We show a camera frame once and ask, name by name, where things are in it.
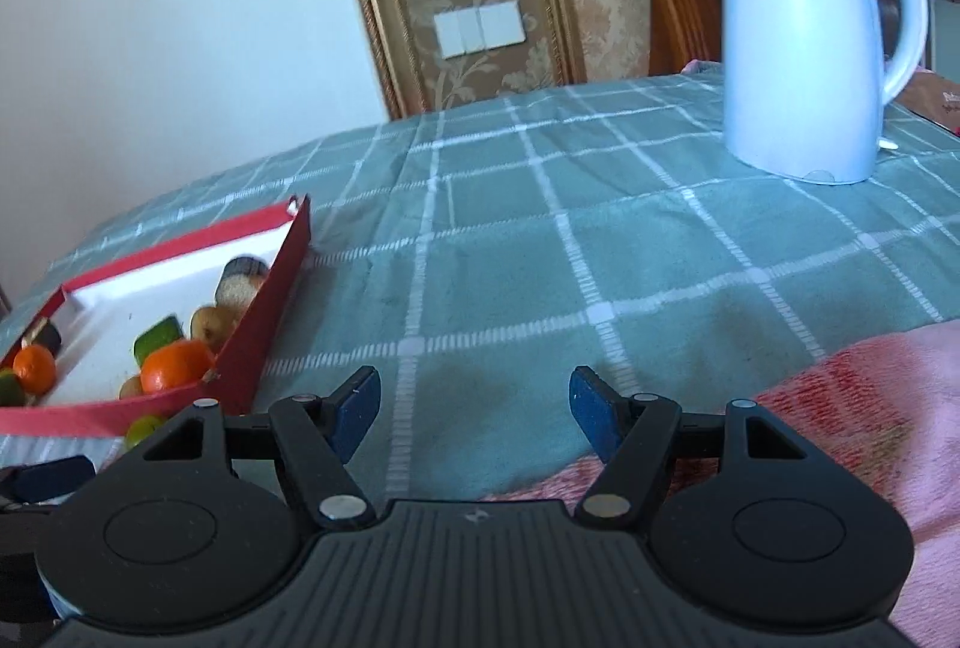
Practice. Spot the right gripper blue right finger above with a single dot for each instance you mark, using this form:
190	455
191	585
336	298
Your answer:
633	436

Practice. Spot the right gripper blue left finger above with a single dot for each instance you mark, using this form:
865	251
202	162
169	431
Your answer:
316	438

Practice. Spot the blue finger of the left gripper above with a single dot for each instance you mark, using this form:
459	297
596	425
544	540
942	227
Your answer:
33	484

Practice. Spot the orange tangerine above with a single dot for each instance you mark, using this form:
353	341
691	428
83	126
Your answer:
34	365
176	365

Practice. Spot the green fruit piece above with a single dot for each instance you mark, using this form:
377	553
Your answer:
161	334

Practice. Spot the round green fruit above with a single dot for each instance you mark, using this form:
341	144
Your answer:
12	393

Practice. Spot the small green lime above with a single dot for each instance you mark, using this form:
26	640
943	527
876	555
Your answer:
140	429

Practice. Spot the small brown fruit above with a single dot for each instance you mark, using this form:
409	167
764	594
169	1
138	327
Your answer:
131	388

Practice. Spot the brown kiwi-like fruit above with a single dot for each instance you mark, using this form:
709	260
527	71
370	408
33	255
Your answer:
212	326

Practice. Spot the red cardboard tray box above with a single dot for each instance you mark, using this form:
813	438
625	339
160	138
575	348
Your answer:
102	312

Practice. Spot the dark cut eggplant piece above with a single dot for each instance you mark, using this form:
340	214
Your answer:
240	282

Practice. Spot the green checkered tablecloth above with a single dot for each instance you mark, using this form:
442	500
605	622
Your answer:
476	256

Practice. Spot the pink floral towel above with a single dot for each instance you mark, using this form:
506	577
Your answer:
821	512

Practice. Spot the white electric kettle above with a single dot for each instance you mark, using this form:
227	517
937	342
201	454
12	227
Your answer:
806	82

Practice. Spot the brown packet on table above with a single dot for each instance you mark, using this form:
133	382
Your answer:
934	97

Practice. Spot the white wall switch plate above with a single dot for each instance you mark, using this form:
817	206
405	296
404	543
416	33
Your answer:
479	29

